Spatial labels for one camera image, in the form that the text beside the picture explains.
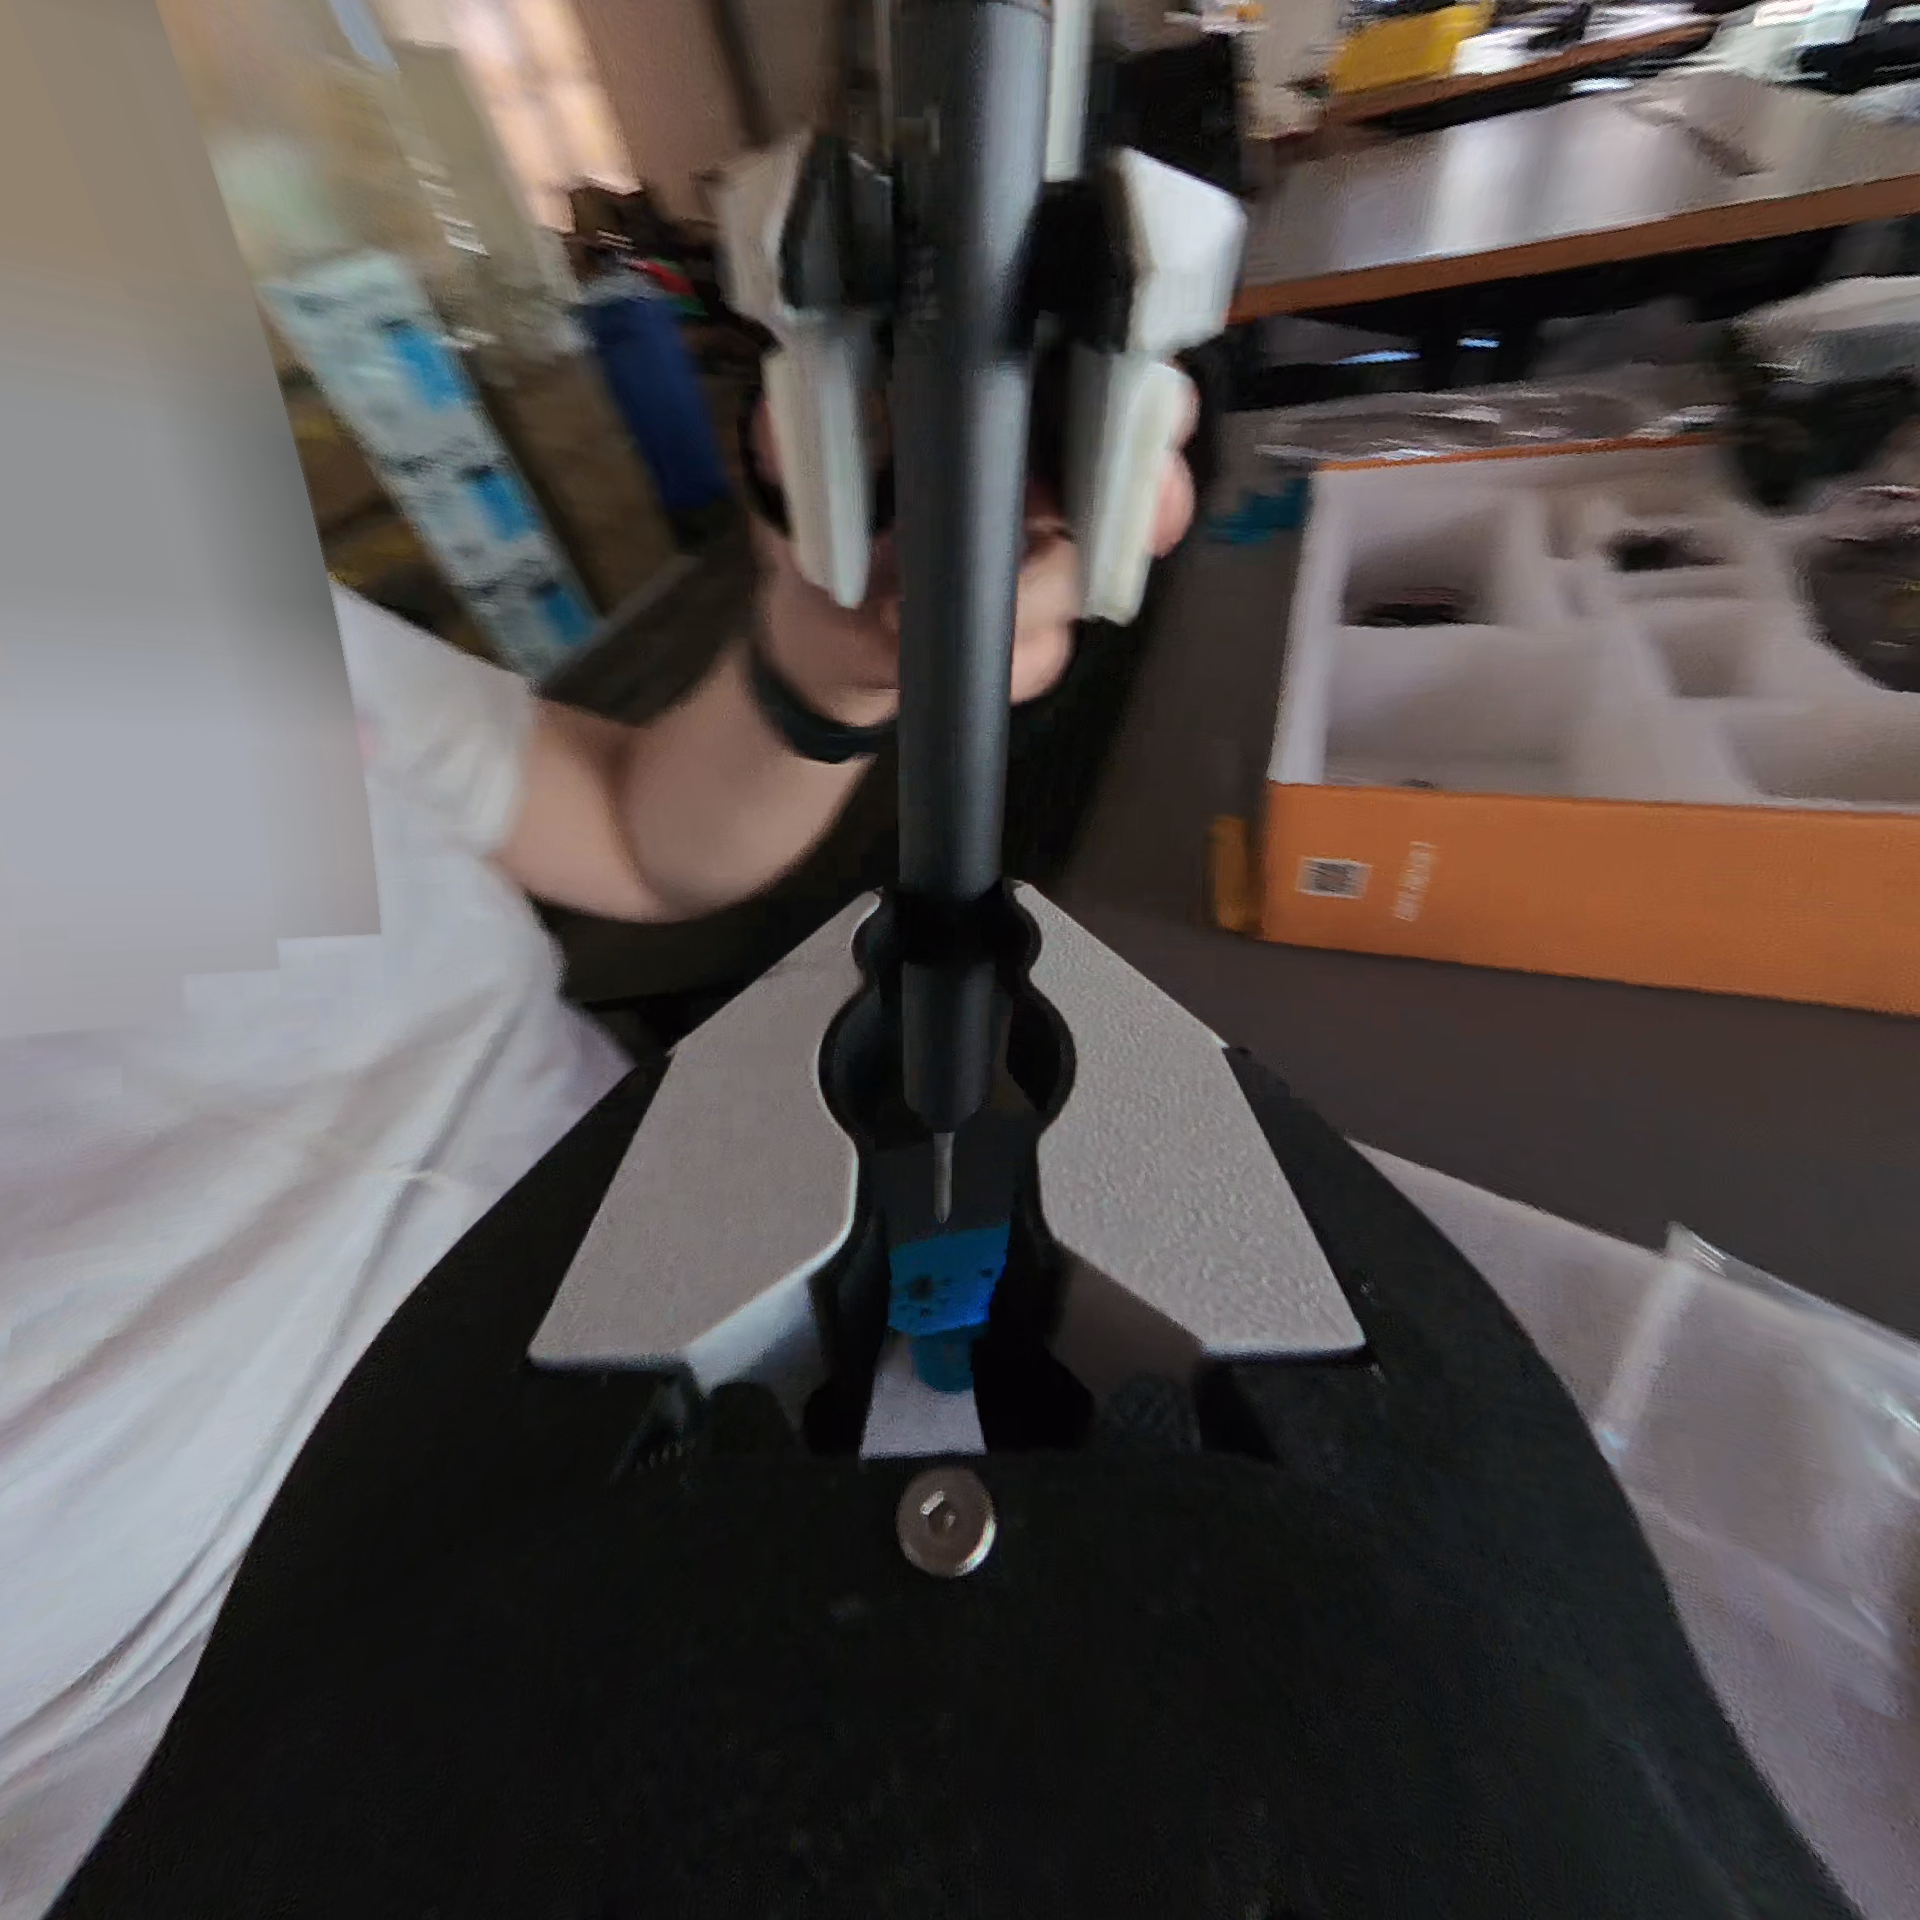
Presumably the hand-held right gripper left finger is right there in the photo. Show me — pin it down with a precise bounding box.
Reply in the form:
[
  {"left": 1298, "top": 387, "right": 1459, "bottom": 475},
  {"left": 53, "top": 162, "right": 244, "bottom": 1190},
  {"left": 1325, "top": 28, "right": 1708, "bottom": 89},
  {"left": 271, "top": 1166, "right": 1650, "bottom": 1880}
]
[{"left": 529, "top": 887, "right": 909, "bottom": 1406}]

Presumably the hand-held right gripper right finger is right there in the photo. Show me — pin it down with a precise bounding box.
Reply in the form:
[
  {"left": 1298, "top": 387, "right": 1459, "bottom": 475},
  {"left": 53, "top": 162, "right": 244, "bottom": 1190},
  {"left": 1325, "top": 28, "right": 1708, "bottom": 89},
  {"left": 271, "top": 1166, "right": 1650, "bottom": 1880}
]
[{"left": 995, "top": 881, "right": 1370, "bottom": 1393}]

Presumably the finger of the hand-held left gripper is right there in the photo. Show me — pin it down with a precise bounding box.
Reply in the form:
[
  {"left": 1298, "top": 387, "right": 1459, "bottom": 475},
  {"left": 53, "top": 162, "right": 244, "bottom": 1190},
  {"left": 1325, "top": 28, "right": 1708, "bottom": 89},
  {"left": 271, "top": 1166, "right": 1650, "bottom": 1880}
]
[
  {"left": 713, "top": 135, "right": 902, "bottom": 611},
  {"left": 1035, "top": 146, "right": 1250, "bottom": 626}
]

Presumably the dark grey electric screwdriver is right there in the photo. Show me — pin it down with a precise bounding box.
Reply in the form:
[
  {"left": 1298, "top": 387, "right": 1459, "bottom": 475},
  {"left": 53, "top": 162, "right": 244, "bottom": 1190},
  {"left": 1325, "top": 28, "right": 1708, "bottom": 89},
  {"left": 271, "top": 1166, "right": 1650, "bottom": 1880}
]
[{"left": 882, "top": 0, "right": 1046, "bottom": 1226}]

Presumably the blue servo motor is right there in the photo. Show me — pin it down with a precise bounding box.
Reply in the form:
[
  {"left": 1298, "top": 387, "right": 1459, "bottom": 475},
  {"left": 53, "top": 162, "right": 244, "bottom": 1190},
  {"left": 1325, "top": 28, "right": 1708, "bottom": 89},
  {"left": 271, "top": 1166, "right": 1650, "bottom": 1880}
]
[{"left": 885, "top": 1224, "right": 1004, "bottom": 1391}]

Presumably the grey desk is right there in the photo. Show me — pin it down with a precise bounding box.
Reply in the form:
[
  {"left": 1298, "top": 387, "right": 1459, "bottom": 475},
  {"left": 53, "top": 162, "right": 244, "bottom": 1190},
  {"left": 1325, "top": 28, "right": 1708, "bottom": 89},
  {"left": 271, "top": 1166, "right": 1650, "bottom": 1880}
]
[{"left": 1049, "top": 833, "right": 1920, "bottom": 1278}]

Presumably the person's left hand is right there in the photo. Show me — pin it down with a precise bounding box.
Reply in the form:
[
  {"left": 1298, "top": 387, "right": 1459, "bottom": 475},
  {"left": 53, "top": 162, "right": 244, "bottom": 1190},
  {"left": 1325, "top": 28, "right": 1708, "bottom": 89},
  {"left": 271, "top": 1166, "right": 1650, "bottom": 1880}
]
[{"left": 749, "top": 382, "right": 1201, "bottom": 729}]

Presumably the blue bin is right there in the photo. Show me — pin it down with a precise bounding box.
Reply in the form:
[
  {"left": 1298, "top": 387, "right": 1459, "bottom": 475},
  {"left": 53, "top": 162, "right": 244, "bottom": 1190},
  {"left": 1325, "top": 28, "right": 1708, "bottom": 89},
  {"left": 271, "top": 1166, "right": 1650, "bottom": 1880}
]
[{"left": 577, "top": 278, "right": 732, "bottom": 519}]

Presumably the black wristband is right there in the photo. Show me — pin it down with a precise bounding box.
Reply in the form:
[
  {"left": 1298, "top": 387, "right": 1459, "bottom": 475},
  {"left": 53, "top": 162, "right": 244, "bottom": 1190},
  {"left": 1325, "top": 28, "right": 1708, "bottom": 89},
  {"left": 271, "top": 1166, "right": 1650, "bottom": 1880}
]
[{"left": 746, "top": 643, "right": 893, "bottom": 769}]

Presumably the white foam sheet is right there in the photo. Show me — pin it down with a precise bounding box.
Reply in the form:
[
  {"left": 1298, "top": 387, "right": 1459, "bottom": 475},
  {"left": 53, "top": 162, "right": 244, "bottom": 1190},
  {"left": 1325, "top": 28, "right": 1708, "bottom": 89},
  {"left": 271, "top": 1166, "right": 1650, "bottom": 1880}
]
[{"left": 860, "top": 1142, "right": 1920, "bottom": 1920}]

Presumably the stack of cardboard boxes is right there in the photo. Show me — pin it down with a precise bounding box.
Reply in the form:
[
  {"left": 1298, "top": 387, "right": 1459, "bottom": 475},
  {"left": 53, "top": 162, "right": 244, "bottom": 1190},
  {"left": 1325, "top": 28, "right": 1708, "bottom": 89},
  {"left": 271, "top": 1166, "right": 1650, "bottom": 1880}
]
[{"left": 258, "top": 248, "right": 605, "bottom": 681}]

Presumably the wooden table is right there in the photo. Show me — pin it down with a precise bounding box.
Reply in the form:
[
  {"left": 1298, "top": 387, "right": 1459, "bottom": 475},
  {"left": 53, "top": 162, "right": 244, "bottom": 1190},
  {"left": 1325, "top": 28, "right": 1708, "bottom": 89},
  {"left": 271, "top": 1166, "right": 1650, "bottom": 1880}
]
[{"left": 1228, "top": 60, "right": 1920, "bottom": 330}]

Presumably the orange box with white foam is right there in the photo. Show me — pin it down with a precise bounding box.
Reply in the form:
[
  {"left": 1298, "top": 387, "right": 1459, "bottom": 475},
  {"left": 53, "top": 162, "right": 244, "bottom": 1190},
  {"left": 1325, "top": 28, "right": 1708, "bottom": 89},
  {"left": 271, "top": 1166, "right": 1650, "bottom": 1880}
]
[{"left": 1258, "top": 441, "right": 1920, "bottom": 1019}]

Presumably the yellow box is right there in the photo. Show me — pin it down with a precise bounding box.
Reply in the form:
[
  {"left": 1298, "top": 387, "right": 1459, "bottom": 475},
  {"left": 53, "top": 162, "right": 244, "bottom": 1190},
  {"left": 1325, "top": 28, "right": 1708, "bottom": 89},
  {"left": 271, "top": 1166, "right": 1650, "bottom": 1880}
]
[{"left": 1332, "top": 0, "right": 1491, "bottom": 96}]

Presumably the clear plastic bag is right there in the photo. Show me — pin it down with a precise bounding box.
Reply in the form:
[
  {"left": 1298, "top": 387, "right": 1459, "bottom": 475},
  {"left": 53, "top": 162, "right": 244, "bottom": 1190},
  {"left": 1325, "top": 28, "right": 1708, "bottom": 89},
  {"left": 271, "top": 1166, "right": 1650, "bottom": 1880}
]
[{"left": 1591, "top": 1224, "right": 1920, "bottom": 1660}]

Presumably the metal robot part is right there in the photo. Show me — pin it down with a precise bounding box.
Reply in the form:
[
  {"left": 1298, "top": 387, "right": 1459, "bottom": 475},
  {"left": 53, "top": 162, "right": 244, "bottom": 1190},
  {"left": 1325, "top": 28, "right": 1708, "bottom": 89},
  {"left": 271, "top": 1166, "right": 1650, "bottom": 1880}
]
[{"left": 1791, "top": 510, "right": 1920, "bottom": 683}]

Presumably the black robot bracket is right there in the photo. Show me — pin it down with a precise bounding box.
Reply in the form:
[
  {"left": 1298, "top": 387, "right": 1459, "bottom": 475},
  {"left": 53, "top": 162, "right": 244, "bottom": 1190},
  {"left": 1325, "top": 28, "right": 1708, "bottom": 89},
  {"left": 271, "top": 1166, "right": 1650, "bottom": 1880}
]
[{"left": 1722, "top": 306, "right": 1920, "bottom": 512}]

